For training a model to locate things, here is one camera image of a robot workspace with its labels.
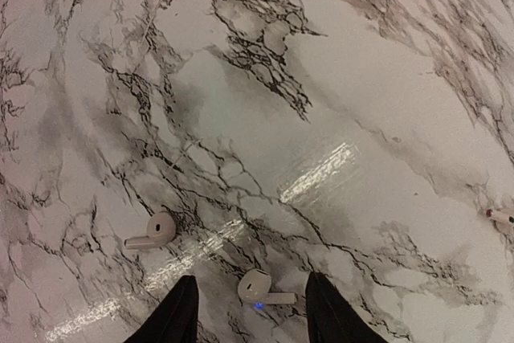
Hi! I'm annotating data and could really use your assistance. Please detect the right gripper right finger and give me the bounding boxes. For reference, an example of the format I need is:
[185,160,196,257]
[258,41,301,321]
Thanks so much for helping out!
[305,272,386,343]

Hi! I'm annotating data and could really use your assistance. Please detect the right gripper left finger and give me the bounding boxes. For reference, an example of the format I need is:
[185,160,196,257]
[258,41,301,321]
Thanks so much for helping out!
[124,275,199,343]

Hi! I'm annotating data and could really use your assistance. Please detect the white earbud with red tip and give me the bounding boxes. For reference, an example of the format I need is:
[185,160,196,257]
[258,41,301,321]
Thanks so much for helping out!
[485,209,514,235]

